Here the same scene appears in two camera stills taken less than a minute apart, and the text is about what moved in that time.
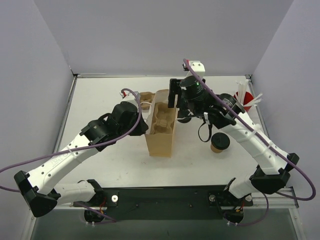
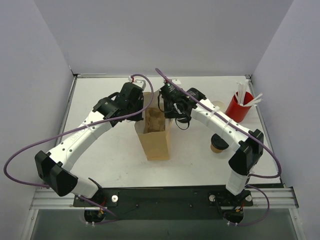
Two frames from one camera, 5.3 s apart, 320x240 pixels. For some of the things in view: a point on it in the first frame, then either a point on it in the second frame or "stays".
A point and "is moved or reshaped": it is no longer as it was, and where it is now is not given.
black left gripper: [139, 126] to [137, 110]
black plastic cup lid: [220, 141] stays
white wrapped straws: [240, 93] stays
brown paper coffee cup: [216, 150] stays
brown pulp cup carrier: [163, 119] is moved or reshaped
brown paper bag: [161, 129] to [140, 125]
